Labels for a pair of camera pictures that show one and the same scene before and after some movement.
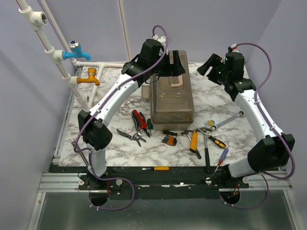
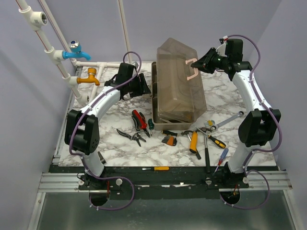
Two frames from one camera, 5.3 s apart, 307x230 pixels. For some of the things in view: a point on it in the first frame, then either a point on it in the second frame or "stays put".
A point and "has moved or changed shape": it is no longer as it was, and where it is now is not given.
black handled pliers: x=135 y=137 stays put
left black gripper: x=171 y=69 to x=143 y=87
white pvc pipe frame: x=35 y=18 stays put
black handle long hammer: x=204 y=129 stays put
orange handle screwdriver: x=158 y=168 stays put
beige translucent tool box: x=172 y=104 has moved or changed shape
